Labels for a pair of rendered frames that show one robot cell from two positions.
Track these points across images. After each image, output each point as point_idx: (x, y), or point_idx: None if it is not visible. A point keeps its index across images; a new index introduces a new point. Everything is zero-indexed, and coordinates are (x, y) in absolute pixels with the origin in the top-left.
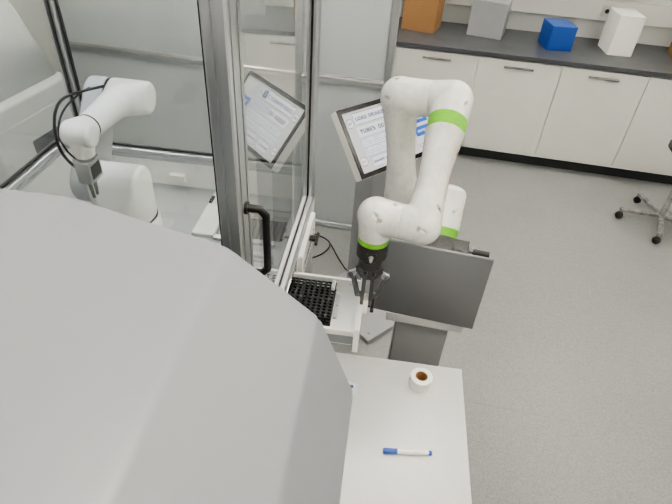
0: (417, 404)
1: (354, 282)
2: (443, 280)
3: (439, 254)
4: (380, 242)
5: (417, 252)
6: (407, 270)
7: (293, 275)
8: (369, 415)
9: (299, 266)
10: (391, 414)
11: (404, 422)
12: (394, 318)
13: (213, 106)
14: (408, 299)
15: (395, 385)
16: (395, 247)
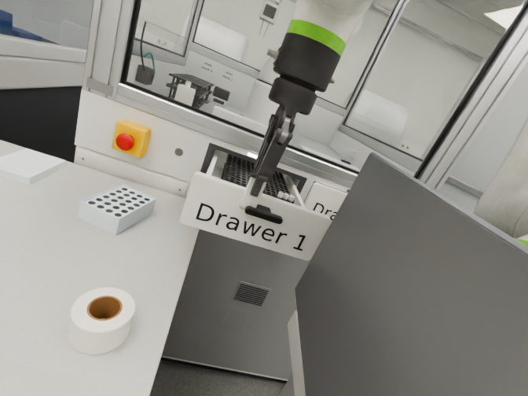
0: (37, 311)
1: (264, 137)
2: (382, 299)
3: (422, 207)
4: (298, 13)
5: (391, 191)
6: (356, 234)
7: (291, 187)
8: (55, 236)
9: (308, 196)
10: (38, 263)
11: (0, 277)
12: (291, 332)
13: None
14: (320, 307)
15: (111, 284)
16: (373, 174)
